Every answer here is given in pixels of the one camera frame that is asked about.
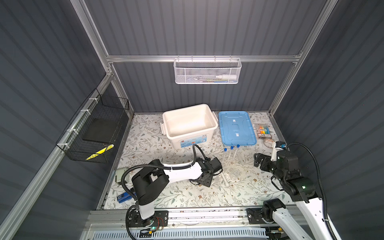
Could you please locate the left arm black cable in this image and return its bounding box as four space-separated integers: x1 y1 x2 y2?
120 143 211 202

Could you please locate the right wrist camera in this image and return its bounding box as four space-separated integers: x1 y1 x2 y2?
271 141 287 162

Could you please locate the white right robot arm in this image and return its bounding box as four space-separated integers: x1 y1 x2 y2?
254 148 341 240

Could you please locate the small green white device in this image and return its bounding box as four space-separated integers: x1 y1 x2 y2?
115 168 130 186

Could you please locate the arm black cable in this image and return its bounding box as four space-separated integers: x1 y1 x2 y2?
286 142 340 240
120 143 211 202

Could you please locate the white plastic storage box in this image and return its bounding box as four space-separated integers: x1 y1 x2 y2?
161 104 219 150

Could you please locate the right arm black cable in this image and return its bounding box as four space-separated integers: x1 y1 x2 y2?
286 142 340 240

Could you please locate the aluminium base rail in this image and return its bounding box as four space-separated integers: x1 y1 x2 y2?
86 206 328 232

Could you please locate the clear test tube rack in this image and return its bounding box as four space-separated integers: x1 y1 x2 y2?
222 149 243 177

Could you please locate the blue object at table edge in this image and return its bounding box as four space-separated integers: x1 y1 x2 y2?
117 193 133 204

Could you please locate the black wire wall basket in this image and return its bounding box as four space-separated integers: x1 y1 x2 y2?
56 90 130 164

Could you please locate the colourful pH paper pack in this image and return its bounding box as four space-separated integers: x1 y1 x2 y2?
258 124 272 139

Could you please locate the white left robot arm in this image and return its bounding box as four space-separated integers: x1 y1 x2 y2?
131 158 223 220

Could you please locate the white ceramic pestle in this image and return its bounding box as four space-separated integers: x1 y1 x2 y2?
220 172 230 188

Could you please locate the small clear glass beaker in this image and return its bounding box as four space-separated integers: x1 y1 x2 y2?
229 169 241 180

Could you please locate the blue plastic box lid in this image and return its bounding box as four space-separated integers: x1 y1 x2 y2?
219 111 257 147

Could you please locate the white bottle in basket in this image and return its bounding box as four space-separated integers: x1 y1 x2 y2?
216 75 238 81

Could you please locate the white wire mesh basket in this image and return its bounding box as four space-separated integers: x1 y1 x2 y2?
173 57 242 85

